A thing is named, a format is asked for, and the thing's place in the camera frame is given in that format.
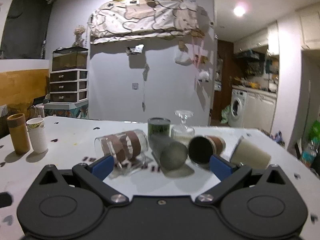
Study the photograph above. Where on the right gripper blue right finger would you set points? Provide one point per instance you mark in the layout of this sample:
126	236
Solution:
231	176

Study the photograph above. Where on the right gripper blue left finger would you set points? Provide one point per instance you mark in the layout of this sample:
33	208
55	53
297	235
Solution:
90	177

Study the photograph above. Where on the grey metal cup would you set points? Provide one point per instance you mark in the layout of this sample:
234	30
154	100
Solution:
169	153

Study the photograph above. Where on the beige cup lying down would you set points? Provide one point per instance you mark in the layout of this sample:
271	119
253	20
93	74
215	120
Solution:
249	154

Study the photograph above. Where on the black cup with brown sleeve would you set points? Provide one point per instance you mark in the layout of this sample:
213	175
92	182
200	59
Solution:
202	147

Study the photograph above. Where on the white paper cup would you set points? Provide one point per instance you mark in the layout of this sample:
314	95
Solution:
37	134

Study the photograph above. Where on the brown cardboard tube cup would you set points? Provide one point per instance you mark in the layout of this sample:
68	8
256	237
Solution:
18	132

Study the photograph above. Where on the glass mug with brown sleeve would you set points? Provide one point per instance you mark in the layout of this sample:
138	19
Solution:
127	148

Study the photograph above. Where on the white washing machine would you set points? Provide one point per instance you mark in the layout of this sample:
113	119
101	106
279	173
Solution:
237	108

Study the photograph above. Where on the clear glass decanter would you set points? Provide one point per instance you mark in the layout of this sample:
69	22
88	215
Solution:
182	132

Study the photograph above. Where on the green tin can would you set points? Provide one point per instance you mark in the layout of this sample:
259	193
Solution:
158	125

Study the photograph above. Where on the white drawer cabinet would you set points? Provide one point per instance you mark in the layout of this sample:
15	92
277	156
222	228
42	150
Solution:
68	86

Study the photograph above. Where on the glass terrarium tank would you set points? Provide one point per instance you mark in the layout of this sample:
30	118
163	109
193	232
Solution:
69	58

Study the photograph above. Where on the dried flower vase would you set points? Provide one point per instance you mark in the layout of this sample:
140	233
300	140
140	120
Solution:
78	32

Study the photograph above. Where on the patterned hanging blanket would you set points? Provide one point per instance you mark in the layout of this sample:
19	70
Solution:
139	19

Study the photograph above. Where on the white wall socket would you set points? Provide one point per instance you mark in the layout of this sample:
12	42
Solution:
135	86

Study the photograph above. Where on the white plastic bag on wall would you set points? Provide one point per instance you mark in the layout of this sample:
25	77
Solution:
182	57

